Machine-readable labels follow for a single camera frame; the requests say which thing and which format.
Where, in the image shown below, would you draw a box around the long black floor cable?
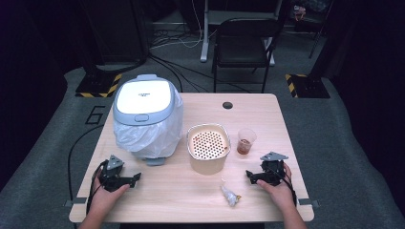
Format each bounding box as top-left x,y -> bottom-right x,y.
67,123 -> 105,229

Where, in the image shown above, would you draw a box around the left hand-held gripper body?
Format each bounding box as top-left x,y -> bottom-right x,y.
98,155 -> 135,193

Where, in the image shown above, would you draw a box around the white grey pedal trash can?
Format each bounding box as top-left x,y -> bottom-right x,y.
113,73 -> 184,167

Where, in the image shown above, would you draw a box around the black base with striped edge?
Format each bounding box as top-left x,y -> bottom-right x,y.
285,73 -> 331,99
75,73 -> 123,98

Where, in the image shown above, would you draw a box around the hand-held gripper cable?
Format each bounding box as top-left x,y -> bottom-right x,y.
85,159 -> 109,216
270,163 -> 299,207

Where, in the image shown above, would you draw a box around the white cables on floor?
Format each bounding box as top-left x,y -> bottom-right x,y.
149,0 -> 205,51

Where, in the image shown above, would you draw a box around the left hand-held gripper cable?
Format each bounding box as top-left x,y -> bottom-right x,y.
85,159 -> 109,216

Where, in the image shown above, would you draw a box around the person's left hand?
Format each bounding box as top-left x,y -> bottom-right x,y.
90,173 -> 131,214

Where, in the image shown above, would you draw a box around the person's right hand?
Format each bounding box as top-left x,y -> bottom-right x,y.
256,163 -> 296,209

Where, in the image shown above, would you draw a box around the right hand-held gripper cable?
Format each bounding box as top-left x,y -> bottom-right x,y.
270,163 -> 299,207

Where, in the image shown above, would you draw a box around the clear wrapper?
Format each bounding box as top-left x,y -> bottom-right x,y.
221,178 -> 242,208

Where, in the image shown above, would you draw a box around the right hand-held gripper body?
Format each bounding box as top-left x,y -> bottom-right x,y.
254,151 -> 289,187

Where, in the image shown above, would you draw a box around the white metal desk frame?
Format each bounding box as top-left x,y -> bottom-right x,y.
199,0 -> 285,67

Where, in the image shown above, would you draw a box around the black metal stand leg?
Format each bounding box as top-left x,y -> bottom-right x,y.
308,0 -> 335,60

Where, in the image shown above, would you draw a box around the white plastic trash bag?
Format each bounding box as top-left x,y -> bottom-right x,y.
113,92 -> 184,160

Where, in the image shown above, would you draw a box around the beige container with perforated strainer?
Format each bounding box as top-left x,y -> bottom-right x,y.
186,123 -> 232,176

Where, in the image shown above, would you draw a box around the black folding chair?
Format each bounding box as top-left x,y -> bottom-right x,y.
211,17 -> 282,94

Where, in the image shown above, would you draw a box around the black cables on floor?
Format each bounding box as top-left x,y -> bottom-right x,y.
95,52 -> 252,94

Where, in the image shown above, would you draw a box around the clear plastic cup brown liquid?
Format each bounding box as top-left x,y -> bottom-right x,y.
236,128 -> 258,156

